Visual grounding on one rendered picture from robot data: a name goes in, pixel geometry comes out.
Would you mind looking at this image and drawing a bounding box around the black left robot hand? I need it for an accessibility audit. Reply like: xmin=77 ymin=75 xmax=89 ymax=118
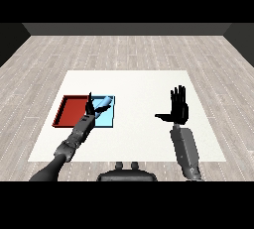
xmin=84 ymin=91 xmax=112 ymax=117

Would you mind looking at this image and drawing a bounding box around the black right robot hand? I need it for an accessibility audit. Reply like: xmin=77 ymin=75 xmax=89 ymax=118
xmin=154 ymin=84 xmax=191 ymax=125

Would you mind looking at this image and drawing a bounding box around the small blue can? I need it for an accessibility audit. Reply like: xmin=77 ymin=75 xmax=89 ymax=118
xmin=94 ymin=95 xmax=113 ymax=119

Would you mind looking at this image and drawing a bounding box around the light blue shallow open box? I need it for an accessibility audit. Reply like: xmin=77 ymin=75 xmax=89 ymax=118
xmin=86 ymin=94 xmax=115 ymax=129

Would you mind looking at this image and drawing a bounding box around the red shallow open box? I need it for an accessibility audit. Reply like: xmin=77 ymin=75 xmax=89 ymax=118
xmin=52 ymin=94 xmax=90 ymax=129

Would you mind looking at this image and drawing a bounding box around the dark grey robot body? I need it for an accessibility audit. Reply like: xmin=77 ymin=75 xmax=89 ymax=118
xmin=96 ymin=162 xmax=159 ymax=182

